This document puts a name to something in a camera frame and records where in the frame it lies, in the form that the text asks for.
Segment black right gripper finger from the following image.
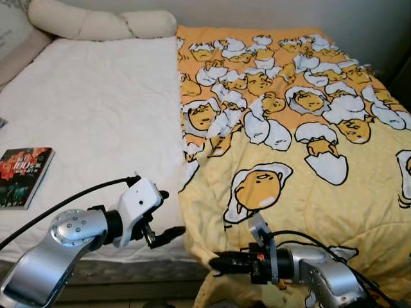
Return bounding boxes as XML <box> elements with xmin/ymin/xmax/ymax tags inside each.
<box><xmin>211</xmin><ymin>263</ymin><xmax>252</xmax><ymax>277</ymax></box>
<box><xmin>209</xmin><ymin>253</ymin><xmax>252</xmax><ymax>266</ymax></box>

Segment dark book with red cover art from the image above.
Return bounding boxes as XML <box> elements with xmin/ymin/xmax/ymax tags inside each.
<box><xmin>0</xmin><ymin>146</ymin><xmax>56</xmax><ymax>212</ymax></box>

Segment grey bed base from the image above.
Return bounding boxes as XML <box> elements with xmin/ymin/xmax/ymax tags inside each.
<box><xmin>0</xmin><ymin>257</ymin><xmax>214</xmax><ymax>306</ymax></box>

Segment white quilted mattress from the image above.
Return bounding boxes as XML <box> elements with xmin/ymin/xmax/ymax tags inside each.
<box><xmin>0</xmin><ymin>35</ymin><xmax>195</xmax><ymax>264</ymax></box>

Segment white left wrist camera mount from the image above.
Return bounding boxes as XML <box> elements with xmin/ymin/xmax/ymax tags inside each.
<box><xmin>118</xmin><ymin>178</ymin><xmax>164</xmax><ymax>248</ymax></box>

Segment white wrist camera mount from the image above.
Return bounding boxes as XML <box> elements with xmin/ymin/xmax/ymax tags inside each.
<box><xmin>248</xmin><ymin>212</ymin><xmax>281</xmax><ymax>284</ymax></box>
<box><xmin>118</xmin><ymin>178</ymin><xmax>164</xmax><ymax>248</ymax></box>

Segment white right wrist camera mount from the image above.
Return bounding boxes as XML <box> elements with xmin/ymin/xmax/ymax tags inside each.
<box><xmin>248</xmin><ymin>212</ymin><xmax>281</xmax><ymax>284</ymax></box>

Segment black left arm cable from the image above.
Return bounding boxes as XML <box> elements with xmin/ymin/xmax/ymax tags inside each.
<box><xmin>0</xmin><ymin>175</ymin><xmax>141</xmax><ymax>252</ymax></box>

